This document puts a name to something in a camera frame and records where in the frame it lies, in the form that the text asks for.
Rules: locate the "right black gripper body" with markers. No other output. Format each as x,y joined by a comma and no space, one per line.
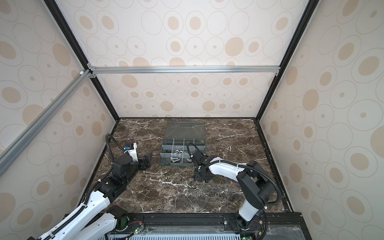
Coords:
199,177

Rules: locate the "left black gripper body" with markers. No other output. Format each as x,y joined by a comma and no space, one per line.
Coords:
142,165

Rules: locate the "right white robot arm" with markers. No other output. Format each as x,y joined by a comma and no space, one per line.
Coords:
259,189

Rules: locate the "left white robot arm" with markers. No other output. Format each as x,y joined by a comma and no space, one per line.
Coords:
78,225

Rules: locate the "clear plastic organizer box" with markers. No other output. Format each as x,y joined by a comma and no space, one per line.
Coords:
179,142

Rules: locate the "black base frame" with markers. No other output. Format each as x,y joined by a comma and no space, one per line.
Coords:
266,226

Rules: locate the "horizontal aluminium rail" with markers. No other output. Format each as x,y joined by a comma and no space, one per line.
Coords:
185,70

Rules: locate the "diagonal aluminium rail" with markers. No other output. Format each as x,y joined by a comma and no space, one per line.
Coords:
27,136

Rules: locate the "left black corner post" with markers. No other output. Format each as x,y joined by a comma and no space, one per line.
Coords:
59,18

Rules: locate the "black corner post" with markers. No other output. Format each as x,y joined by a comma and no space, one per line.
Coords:
302,25
59,18

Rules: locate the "right black corner post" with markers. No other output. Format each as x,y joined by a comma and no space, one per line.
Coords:
302,25

